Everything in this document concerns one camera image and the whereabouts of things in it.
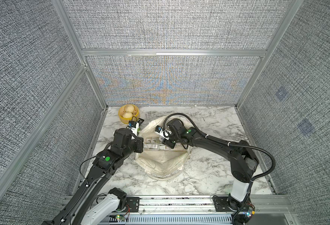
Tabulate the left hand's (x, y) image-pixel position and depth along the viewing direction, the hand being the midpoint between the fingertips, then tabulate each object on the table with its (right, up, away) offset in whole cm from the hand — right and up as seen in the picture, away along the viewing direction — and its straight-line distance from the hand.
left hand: (144, 137), depth 72 cm
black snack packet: (-8, +8, +34) cm, 36 cm away
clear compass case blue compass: (+2, -8, +20) cm, 22 cm away
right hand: (+10, 0, +14) cm, 17 cm away
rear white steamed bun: (-17, +18, +38) cm, 45 cm away
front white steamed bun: (-19, +13, +36) cm, 42 cm away
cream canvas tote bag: (+9, -17, +8) cm, 21 cm away
